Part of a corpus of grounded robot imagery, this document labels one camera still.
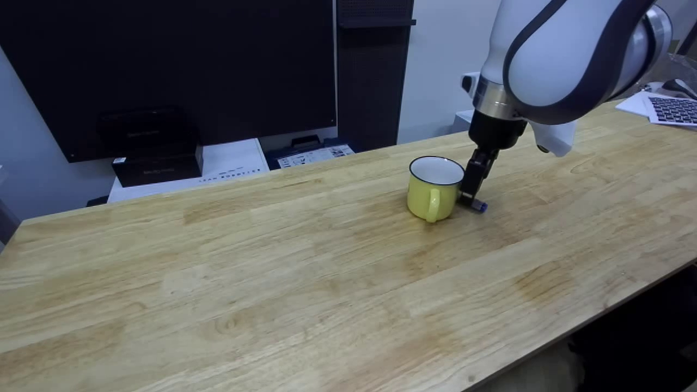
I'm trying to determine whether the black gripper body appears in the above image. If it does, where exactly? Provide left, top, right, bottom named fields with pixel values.
left=468, top=111, right=527, bottom=151

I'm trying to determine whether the grey blue marker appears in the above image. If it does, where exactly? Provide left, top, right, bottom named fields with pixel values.
left=460, top=198, right=488, bottom=214

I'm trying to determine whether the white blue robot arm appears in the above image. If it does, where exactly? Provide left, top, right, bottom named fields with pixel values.
left=460, top=0, right=673, bottom=200

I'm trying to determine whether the yellow enamel cup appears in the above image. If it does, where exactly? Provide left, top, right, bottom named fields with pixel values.
left=408, top=155, right=463, bottom=222

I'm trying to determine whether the dark vertical pillar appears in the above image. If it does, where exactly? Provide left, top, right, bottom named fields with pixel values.
left=338, top=0, right=413, bottom=151

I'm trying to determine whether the keyboard on papers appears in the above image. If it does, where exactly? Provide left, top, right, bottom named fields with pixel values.
left=650, top=96, right=697, bottom=127

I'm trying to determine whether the dark tray with papers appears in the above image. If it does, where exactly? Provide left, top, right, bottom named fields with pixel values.
left=265, top=135, right=356, bottom=170

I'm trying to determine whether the white paper box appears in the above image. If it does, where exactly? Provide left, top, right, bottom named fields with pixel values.
left=202, top=140, right=268, bottom=180

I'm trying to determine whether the large black monitor screen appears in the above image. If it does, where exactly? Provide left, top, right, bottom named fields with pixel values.
left=0, top=0, right=335, bottom=161

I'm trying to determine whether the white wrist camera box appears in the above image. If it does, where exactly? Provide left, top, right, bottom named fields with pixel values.
left=531, top=121, right=576, bottom=156

